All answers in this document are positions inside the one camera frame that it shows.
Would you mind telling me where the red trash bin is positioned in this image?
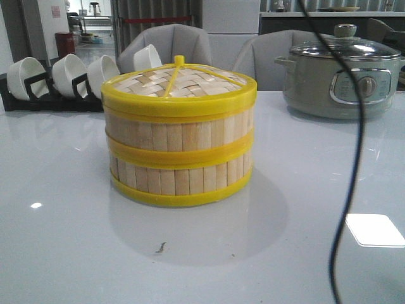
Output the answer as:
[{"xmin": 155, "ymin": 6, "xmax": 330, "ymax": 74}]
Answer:
[{"xmin": 54, "ymin": 32, "xmax": 75, "ymax": 59}]

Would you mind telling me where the black dish rack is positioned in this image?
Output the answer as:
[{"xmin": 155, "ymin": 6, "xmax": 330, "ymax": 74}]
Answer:
[{"xmin": 1, "ymin": 72, "xmax": 103, "ymax": 112}]

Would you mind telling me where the right grey chair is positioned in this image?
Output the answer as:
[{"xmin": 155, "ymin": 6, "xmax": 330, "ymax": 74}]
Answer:
[{"xmin": 232, "ymin": 30, "xmax": 319, "ymax": 91}]

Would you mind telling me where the grey chair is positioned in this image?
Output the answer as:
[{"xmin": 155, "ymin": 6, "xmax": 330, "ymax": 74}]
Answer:
[
  {"xmin": 117, "ymin": 24, "xmax": 213, "ymax": 73},
  {"xmin": 232, "ymin": 30, "xmax": 319, "ymax": 91}
]

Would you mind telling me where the dark grey counter cabinet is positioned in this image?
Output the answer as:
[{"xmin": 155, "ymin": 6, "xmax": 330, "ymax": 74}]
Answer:
[{"xmin": 259, "ymin": 11, "xmax": 404, "ymax": 38}]

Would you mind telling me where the red barrier belt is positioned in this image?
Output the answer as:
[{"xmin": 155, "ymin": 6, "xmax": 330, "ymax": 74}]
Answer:
[{"xmin": 122, "ymin": 16, "xmax": 192, "ymax": 24}]

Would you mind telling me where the white bowl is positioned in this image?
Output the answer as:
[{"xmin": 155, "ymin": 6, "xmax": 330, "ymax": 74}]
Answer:
[
  {"xmin": 7, "ymin": 57, "xmax": 45, "ymax": 101},
  {"xmin": 133, "ymin": 44, "xmax": 163, "ymax": 71},
  {"xmin": 87, "ymin": 55, "xmax": 120, "ymax": 99},
  {"xmin": 52, "ymin": 54, "xmax": 87, "ymax": 98}
]

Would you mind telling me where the white refrigerator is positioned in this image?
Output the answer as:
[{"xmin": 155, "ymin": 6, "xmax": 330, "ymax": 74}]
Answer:
[{"xmin": 202, "ymin": 0, "xmax": 260, "ymax": 70}]

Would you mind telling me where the grey electric cooking pot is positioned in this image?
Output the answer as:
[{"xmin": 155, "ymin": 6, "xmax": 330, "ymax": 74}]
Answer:
[{"xmin": 275, "ymin": 24, "xmax": 404, "ymax": 120}]

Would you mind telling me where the black cable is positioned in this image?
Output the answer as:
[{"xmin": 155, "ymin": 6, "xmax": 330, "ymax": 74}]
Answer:
[{"xmin": 297, "ymin": 0, "xmax": 366, "ymax": 304}]

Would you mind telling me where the bamboo steamer tray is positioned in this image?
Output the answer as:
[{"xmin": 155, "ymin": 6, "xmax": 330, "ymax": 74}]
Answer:
[
  {"xmin": 105, "ymin": 108, "xmax": 254, "ymax": 169},
  {"xmin": 109, "ymin": 151, "xmax": 253, "ymax": 207}
]

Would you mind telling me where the yellow bamboo steamer lid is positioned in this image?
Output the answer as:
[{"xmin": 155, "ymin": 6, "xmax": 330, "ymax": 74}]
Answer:
[{"xmin": 101, "ymin": 55, "xmax": 257, "ymax": 124}]

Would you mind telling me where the left grey chair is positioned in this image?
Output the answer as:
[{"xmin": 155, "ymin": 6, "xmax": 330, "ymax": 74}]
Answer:
[{"xmin": 117, "ymin": 24, "xmax": 213, "ymax": 73}]

